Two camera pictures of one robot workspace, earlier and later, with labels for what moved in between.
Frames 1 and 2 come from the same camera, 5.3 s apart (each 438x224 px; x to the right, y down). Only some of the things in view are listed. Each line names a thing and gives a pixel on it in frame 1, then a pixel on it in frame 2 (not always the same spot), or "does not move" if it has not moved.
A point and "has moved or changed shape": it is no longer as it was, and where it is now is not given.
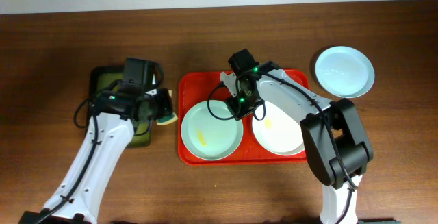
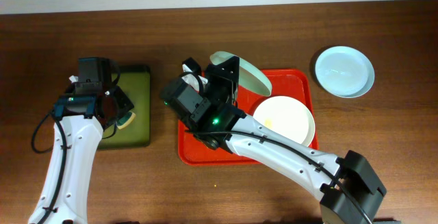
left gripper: (163, 105) to (120, 101)
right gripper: (233, 101) to (222, 79)
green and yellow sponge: (169, 118) has moved or changed shape
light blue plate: (344, 72) does not move
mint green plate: (209, 130) has moved or changed shape
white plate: (278, 133) does not move
